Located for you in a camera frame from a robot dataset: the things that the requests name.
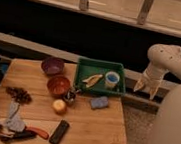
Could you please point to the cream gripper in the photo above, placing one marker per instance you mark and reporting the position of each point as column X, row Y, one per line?
column 152, row 77

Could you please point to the red-brown bowl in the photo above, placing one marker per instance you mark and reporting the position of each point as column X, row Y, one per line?
column 58, row 86

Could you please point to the purple bowl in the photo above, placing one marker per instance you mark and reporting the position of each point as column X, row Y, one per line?
column 52, row 65

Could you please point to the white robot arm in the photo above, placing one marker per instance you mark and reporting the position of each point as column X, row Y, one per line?
column 167, row 125

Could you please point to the green plastic tray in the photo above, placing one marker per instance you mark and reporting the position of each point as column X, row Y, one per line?
column 89, row 67

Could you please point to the blue plastic cup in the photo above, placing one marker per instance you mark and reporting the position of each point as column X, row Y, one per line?
column 111, row 80

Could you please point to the blue sponge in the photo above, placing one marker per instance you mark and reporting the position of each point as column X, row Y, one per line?
column 98, row 103

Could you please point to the yellow banana peel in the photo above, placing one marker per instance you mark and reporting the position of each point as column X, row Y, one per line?
column 90, row 81

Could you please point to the small metal cup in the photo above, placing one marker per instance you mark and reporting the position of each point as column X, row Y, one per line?
column 70, row 97

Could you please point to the yellow apple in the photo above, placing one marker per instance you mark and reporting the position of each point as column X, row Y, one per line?
column 59, row 106

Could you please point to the black remote control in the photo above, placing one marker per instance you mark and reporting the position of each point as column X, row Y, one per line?
column 59, row 133

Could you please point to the brown dried bunch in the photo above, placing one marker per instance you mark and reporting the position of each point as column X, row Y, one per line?
column 20, row 95

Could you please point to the black marker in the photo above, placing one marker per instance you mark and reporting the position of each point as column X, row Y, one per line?
column 26, row 134

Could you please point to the grey-blue cloth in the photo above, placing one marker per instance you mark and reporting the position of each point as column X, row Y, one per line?
column 14, row 122

